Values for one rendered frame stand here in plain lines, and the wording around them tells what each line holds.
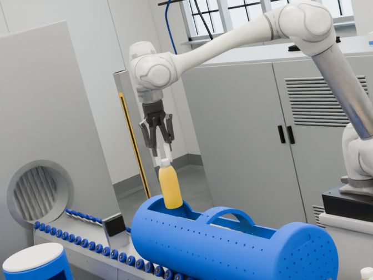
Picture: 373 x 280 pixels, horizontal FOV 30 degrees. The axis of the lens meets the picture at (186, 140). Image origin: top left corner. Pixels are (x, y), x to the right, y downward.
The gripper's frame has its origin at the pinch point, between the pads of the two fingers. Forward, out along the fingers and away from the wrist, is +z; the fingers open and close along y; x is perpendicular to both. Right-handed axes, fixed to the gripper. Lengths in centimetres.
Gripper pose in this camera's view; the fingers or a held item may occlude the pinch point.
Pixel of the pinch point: (162, 154)
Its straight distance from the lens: 253.7
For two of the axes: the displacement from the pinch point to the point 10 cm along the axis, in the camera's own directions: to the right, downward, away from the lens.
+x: 5.4, 1.1, -8.3
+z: 1.9, 9.5, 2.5
